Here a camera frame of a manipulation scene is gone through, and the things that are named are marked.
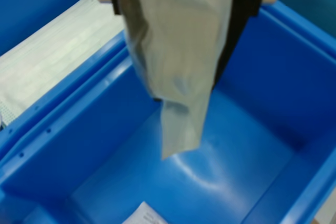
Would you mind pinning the white printed cotton packet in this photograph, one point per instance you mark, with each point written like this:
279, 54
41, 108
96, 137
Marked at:
181, 51

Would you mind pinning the blue plastic bin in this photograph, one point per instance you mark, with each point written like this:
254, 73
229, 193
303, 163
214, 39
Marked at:
39, 11
249, 129

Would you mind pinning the stack of white face masks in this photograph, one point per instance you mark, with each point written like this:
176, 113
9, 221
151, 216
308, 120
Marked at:
52, 64

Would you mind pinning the white printed flat packet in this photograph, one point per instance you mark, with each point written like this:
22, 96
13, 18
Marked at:
145, 214

